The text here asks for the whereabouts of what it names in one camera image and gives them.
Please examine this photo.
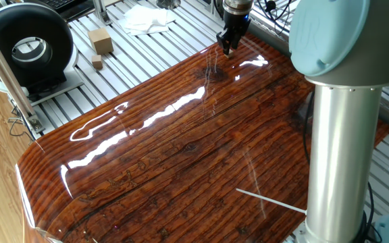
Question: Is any thin black wire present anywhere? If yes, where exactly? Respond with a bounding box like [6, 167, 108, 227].
[7, 105, 36, 142]

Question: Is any white crumpled cloth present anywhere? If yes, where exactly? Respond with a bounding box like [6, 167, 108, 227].
[118, 3, 178, 36]

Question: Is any round metal fitting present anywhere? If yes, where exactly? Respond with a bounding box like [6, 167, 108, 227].
[156, 0, 181, 10]

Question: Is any large tan cube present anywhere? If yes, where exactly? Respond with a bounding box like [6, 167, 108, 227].
[87, 27, 115, 55]

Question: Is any black cable with plug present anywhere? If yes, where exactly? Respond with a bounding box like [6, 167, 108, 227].
[253, 0, 292, 36]

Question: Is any thin black cable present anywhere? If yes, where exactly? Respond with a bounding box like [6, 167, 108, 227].
[356, 181, 384, 243]

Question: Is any glossy wood-print table mat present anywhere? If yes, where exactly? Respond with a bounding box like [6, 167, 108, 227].
[14, 30, 389, 243]

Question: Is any short aluminium upright profile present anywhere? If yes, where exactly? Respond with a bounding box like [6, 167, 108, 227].
[92, 0, 113, 26]

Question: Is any silver robot mounting plate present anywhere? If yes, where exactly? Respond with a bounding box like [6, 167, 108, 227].
[292, 221, 309, 243]

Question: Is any aluminium frame post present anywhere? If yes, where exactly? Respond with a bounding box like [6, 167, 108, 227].
[0, 13, 46, 135]

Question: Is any black cable with grey tag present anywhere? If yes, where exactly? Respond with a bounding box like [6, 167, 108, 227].
[302, 90, 316, 166]

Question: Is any medium tan cube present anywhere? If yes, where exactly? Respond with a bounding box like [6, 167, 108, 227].
[91, 54, 104, 70]

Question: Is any white cable tie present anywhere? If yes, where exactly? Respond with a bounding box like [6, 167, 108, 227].
[236, 188, 307, 215]

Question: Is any black keyboard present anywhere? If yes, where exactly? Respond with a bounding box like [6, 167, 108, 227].
[38, 0, 89, 11]

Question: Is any black ring fan white base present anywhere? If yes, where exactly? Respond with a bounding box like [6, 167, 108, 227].
[0, 1, 86, 107]

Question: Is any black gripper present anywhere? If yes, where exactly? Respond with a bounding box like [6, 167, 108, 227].
[215, 11, 252, 57]

